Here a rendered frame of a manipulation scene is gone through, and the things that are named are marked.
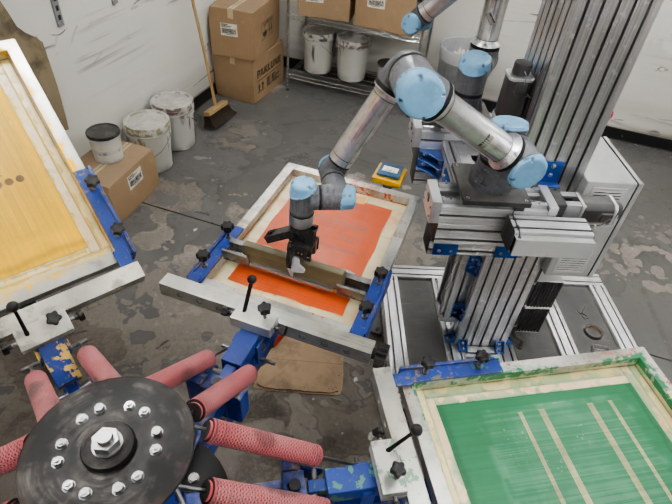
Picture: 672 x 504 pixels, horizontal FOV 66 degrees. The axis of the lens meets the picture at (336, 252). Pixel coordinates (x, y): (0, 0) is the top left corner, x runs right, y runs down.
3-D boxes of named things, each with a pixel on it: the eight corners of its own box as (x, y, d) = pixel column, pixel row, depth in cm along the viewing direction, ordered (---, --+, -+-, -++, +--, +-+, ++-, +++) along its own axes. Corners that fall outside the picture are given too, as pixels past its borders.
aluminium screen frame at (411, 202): (288, 169, 225) (288, 162, 223) (418, 204, 213) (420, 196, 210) (190, 290, 169) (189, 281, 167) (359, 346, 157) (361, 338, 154)
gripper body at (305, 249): (309, 264, 162) (311, 235, 154) (284, 256, 164) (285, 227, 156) (318, 249, 168) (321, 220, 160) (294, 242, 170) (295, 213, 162)
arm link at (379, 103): (396, 28, 140) (307, 165, 166) (405, 44, 132) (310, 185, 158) (429, 49, 145) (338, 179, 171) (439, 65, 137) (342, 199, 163)
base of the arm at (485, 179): (507, 170, 179) (515, 145, 172) (518, 196, 168) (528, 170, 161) (464, 168, 178) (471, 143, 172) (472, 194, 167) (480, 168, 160)
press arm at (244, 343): (250, 324, 155) (250, 313, 152) (269, 331, 154) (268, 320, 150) (222, 369, 143) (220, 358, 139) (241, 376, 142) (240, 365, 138)
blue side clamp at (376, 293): (375, 280, 180) (378, 265, 175) (389, 284, 179) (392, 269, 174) (347, 343, 159) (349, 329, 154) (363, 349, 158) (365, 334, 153)
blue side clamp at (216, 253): (232, 236, 192) (231, 222, 187) (244, 240, 191) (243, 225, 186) (188, 290, 170) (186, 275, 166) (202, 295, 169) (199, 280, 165)
